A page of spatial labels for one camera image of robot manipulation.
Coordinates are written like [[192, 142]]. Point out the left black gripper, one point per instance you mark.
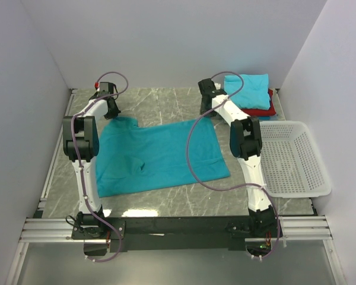
[[113, 110]]

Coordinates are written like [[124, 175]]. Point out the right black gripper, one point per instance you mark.
[[205, 105]]

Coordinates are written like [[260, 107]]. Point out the teal t shirt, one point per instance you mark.
[[133, 159]]

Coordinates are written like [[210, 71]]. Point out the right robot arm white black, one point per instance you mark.
[[246, 146]]

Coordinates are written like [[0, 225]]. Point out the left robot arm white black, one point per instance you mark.
[[81, 146]]

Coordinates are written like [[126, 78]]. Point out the folded light blue t shirt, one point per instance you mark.
[[253, 95]]

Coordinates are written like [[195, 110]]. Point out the folded red t shirt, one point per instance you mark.
[[263, 113]]

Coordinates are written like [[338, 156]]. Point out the white plastic laundry basket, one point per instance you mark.
[[291, 162]]

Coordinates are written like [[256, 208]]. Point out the black base crossbar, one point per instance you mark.
[[173, 233]]

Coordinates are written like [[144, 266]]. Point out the aluminium frame rail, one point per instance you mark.
[[22, 247]]

